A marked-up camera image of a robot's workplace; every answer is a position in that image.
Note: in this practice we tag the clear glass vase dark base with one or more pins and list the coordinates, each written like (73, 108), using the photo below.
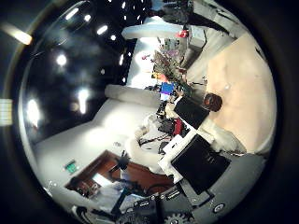
(213, 102)

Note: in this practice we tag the black office chair red back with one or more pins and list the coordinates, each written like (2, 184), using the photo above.
(178, 127)

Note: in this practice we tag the blue lit computer monitor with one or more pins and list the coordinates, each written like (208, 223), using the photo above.
(167, 88)

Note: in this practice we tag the narrow door window pane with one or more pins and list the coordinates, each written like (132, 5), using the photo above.
(101, 179)

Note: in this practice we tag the grey box cabinet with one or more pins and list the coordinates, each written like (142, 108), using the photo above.
(197, 39)

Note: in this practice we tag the green exit sign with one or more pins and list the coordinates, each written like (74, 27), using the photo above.
(71, 167)

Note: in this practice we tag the small red object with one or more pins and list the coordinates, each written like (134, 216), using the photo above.
(183, 33)

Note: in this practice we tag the person in dark clothes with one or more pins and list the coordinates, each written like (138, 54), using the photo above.
(176, 14)

